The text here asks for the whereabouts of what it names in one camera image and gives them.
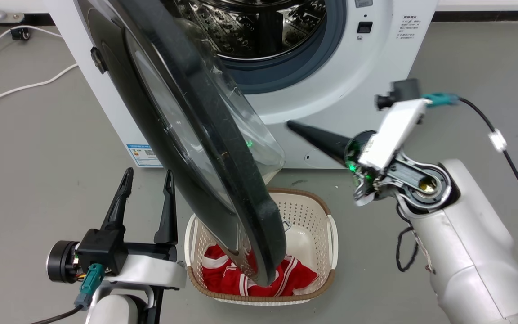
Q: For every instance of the blue energy label sticker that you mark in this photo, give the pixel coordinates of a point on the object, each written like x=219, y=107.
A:
x=144, y=155

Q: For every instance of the black door lock slot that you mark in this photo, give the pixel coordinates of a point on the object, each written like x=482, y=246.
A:
x=364, y=27

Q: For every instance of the red garment with white stripes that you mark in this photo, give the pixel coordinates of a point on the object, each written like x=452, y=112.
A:
x=296, y=274

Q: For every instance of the black round glass washer door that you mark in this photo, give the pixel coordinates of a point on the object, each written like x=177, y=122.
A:
x=205, y=148

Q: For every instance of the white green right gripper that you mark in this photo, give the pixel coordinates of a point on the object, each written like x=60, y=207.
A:
x=391, y=135

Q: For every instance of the white basket with brown rim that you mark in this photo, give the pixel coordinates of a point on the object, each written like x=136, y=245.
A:
x=314, y=216

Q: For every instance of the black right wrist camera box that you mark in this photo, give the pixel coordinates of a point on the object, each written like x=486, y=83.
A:
x=404, y=92

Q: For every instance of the grey-blue rubber door gasket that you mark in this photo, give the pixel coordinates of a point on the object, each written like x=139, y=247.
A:
x=286, y=76

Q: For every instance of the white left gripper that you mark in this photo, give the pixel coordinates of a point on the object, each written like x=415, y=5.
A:
x=151, y=272

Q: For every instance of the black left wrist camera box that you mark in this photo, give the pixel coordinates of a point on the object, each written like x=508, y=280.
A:
x=101, y=249

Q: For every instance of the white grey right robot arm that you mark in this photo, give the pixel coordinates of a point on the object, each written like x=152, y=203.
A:
x=470, y=252

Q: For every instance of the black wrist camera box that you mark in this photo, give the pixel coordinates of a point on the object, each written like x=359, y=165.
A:
x=404, y=92
x=101, y=249

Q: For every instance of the perforated steel washer drum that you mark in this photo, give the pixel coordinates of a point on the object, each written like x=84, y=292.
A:
x=259, y=27

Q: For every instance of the white front-load washing machine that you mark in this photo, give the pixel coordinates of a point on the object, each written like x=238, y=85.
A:
x=367, y=67

